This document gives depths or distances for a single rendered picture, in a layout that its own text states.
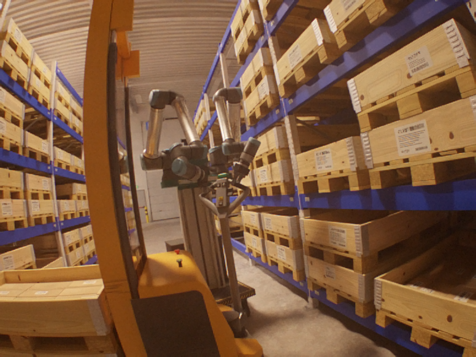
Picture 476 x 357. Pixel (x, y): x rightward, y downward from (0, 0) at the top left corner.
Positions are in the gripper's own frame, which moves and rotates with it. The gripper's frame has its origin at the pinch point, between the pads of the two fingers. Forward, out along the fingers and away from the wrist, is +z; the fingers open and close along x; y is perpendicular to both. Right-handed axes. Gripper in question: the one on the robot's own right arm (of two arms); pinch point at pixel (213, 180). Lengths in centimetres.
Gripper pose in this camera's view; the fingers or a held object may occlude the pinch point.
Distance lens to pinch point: 168.0
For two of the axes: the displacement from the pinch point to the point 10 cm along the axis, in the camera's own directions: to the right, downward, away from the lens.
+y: 8.5, -1.5, -5.1
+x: 0.0, -9.6, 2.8
